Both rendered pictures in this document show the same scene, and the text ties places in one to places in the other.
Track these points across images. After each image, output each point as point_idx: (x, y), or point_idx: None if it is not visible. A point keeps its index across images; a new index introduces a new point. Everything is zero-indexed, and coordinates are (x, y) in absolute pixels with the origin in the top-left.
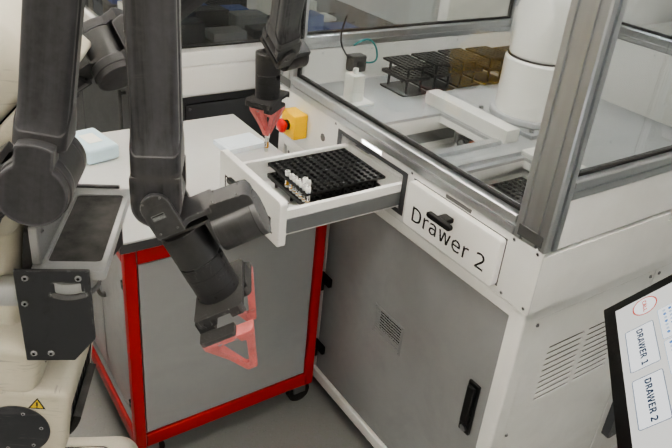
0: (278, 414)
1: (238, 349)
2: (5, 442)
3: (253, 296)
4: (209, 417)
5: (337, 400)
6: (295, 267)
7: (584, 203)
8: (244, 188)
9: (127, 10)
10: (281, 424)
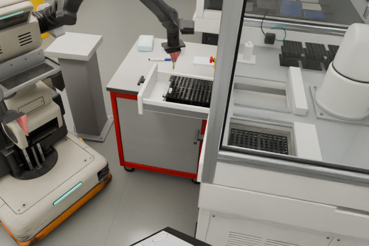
0: (183, 184)
1: (162, 149)
2: (9, 135)
3: (24, 127)
4: (149, 168)
5: None
6: (191, 127)
7: (231, 167)
8: None
9: None
10: (180, 189)
